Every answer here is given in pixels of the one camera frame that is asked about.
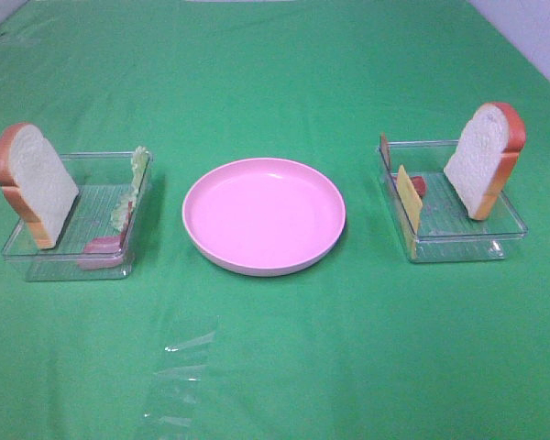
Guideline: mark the toy bacon strip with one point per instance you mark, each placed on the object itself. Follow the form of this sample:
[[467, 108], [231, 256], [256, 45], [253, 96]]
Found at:
[[109, 249], [419, 183]]

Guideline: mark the toy lettuce leaf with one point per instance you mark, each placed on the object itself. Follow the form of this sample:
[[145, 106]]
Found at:
[[128, 200]]

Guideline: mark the toy bread slice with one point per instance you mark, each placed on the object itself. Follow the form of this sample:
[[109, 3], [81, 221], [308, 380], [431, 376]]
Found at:
[[486, 153], [35, 182]]

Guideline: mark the pink round plate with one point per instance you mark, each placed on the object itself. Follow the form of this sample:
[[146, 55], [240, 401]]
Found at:
[[264, 217]]

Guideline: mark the yellow toy cheese slice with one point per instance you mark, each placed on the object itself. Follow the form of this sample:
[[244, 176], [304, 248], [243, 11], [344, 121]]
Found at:
[[412, 205]]

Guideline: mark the right clear plastic tray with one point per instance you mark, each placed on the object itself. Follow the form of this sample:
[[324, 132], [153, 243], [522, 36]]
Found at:
[[445, 232]]

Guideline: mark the clear plastic tray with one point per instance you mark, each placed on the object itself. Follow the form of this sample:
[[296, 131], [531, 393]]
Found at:
[[102, 177], [445, 232]]

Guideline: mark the left clear plastic tray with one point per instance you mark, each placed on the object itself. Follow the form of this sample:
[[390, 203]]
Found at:
[[102, 177]]

